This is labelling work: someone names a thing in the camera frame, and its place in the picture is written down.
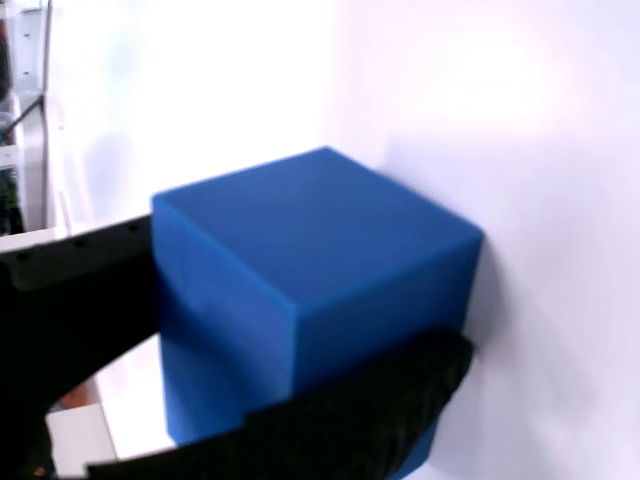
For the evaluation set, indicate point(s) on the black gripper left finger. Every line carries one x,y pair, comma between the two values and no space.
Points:
70,310

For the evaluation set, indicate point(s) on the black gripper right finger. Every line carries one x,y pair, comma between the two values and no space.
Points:
360,415

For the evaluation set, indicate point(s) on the blue rectangular block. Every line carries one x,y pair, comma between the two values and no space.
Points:
300,240

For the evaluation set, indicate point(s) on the white shelf unit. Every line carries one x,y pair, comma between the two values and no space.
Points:
32,150

